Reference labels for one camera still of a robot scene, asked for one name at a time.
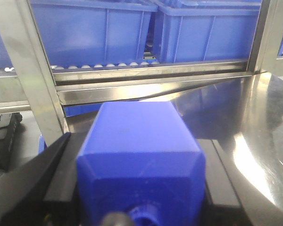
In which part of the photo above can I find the stainless steel shelf rack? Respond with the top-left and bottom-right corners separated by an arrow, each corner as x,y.
0,0 -> 283,143

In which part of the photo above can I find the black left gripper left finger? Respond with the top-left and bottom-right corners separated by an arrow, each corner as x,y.
0,133 -> 80,226

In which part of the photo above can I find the blue bottle-shaped part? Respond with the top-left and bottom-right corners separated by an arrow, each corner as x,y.
76,101 -> 206,226

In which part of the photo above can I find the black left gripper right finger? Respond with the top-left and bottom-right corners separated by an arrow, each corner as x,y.
198,139 -> 252,226

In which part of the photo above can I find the blue plastic bin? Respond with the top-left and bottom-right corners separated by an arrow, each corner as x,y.
151,0 -> 261,63
30,0 -> 158,67

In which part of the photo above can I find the blue plastic bin middle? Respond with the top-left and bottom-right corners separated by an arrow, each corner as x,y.
151,0 -> 261,63

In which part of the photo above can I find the blue plastic bin left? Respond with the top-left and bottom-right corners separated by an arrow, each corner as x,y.
30,0 -> 158,67

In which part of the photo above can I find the white roller track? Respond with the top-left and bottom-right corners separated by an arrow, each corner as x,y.
3,61 -> 160,72

